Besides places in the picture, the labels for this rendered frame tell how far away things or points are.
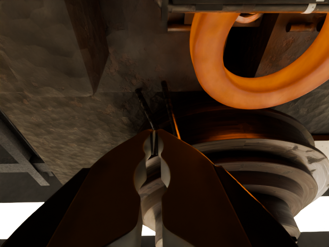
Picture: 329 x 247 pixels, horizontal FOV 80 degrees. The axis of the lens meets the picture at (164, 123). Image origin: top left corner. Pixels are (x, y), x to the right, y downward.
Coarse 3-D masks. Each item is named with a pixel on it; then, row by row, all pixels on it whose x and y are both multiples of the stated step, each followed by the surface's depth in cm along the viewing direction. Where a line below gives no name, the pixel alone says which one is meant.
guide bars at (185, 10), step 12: (156, 0) 16; (168, 0) 16; (168, 12) 17; (180, 12) 17; (192, 12) 17; (204, 12) 17; (216, 12) 17; (228, 12) 17; (240, 12) 17; (252, 12) 17; (264, 12) 17; (276, 12) 17; (288, 12) 17; (300, 12) 17; (312, 12) 17; (324, 12) 17
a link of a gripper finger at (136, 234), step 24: (120, 144) 11; (144, 144) 11; (96, 168) 9; (120, 168) 9; (144, 168) 10; (96, 192) 8; (120, 192) 8; (72, 216) 7; (96, 216) 7; (120, 216) 7; (72, 240) 6; (96, 240) 6; (120, 240) 6
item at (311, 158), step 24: (192, 120) 34; (216, 120) 33; (240, 120) 33; (264, 120) 34; (192, 144) 30; (216, 144) 30; (240, 144) 30; (264, 144) 30; (288, 144) 30; (312, 168) 35
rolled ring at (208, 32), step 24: (192, 24) 21; (216, 24) 19; (192, 48) 21; (216, 48) 20; (312, 48) 24; (216, 72) 22; (288, 72) 25; (312, 72) 23; (216, 96) 25; (240, 96) 25; (264, 96) 25; (288, 96) 26
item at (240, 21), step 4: (240, 16) 29; (252, 16) 29; (256, 16) 29; (260, 16) 29; (236, 20) 29; (240, 20) 29; (244, 20) 29; (248, 20) 29; (252, 20) 29; (256, 20) 29; (260, 20) 29; (236, 24) 30; (240, 24) 30; (244, 24) 30; (248, 24) 30; (252, 24) 30; (256, 24) 30
